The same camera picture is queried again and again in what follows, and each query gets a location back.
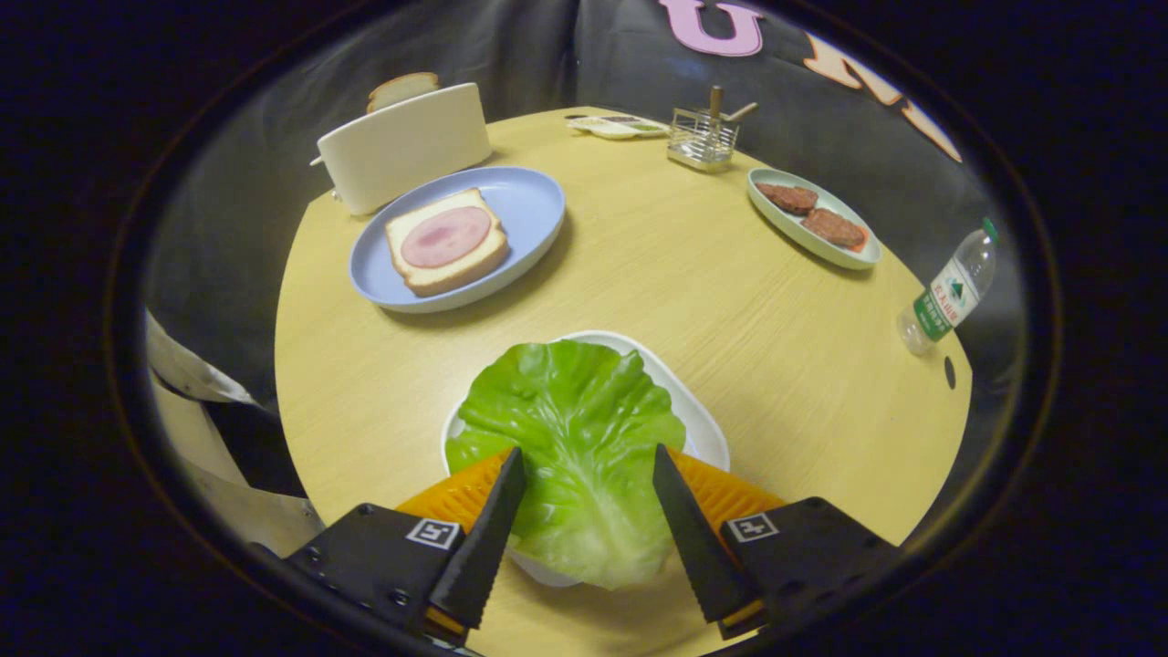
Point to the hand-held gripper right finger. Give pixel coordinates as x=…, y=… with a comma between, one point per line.
x=693, y=538

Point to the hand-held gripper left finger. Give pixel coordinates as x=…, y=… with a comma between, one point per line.
x=488, y=538

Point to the green lettuce leaf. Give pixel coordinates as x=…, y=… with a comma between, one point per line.
x=566, y=429

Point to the brown crust bread slice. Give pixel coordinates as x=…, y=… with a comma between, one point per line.
x=401, y=88

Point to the white plate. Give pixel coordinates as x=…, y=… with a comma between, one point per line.
x=680, y=397

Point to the square white bread slice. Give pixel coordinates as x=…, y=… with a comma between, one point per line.
x=456, y=272

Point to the pink ham slice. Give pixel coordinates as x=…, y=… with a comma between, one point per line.
x=445, y=236

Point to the pale green plate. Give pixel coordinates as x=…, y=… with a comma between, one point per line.
x=821, y=251

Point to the blue plate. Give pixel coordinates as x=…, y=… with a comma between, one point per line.
x=529, y=205

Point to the brown meat patty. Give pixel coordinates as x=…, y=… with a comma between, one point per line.
x=787, y=198
x=832, y=227

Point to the clear water bottle green label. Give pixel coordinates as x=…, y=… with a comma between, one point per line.
x=944, y=292

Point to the white toaster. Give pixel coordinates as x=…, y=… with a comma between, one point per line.
x=401, y=151

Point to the black backdrop cloth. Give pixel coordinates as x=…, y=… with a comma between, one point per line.
x=274, y=182

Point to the white divided seasoning tray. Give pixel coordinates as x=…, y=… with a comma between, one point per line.
x=616, y=128

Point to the wooden utensil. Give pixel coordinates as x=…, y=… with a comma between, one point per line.
x=744, y=111
x=716, y=100

